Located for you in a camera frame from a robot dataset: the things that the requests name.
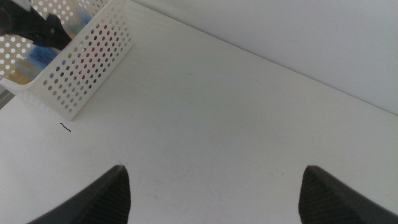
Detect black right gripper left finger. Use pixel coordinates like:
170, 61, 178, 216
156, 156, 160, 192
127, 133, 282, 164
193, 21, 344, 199
26, 164, 131, 224

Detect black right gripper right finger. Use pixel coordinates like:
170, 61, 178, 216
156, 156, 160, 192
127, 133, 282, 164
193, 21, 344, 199
298, 165, 398, 224

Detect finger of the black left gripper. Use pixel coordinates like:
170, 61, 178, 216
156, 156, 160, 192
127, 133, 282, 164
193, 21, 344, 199
32, 14, 73, 50

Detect red soda can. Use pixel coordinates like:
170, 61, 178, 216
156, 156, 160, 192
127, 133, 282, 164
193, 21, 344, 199
70, 23, 124, 91

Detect yellow tea bottle green label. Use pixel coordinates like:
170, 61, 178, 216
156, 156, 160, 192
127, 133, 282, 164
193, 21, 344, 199
6, 62, 35, 85

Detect white perforated plastic basket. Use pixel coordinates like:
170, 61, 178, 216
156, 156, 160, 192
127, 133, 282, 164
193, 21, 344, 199
0, 0, 135, 121

